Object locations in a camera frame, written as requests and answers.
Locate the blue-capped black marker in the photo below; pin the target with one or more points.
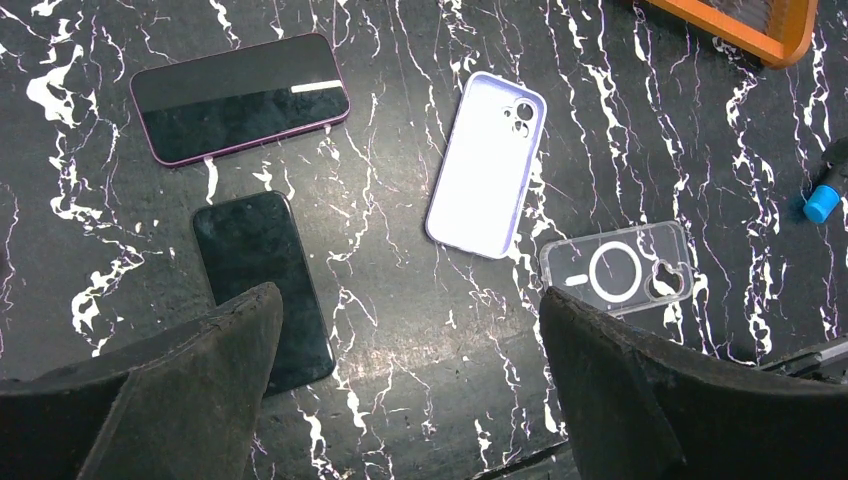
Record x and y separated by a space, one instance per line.
832 186

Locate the orange wooden shelf rack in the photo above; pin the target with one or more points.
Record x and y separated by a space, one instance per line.
778 32

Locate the lilac phone case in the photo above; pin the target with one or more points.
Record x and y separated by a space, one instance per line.
486 166

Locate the purple-edged smartphone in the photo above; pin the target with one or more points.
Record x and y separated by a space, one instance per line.
230 101

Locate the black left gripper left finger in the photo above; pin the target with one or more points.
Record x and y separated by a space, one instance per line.
183 404

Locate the black smartphone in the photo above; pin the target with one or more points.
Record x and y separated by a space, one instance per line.
252 240

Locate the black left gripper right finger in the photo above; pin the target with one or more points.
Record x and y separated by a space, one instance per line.
637 406

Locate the clear magsafe phone case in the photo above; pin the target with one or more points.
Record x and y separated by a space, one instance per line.
622 271

